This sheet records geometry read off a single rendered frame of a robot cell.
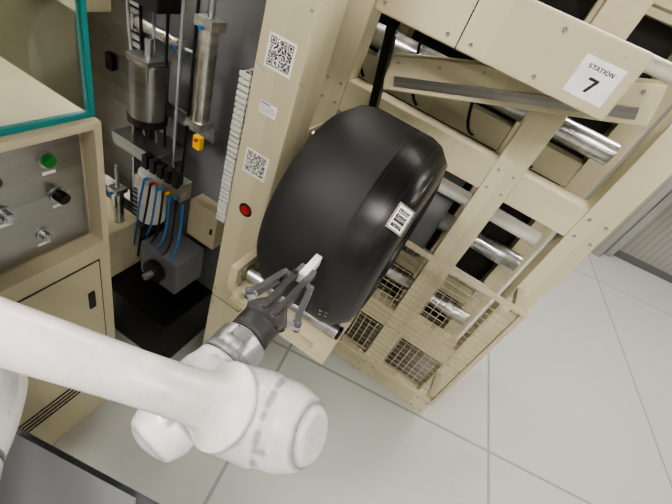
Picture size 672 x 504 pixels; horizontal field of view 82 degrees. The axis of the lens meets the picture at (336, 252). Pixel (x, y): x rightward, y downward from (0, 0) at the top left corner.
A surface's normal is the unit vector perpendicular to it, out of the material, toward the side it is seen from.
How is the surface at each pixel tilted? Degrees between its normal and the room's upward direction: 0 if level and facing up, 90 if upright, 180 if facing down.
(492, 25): 90
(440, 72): 90
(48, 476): 5
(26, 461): 5
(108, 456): 0
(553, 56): 90
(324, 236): 69
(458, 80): 90
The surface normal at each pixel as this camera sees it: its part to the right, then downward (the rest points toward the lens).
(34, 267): 0.32, -0.71
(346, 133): 0.11, -0.46
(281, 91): -0.45, 0.47
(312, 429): 0.87, 0.07
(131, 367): 0.41, -0.47
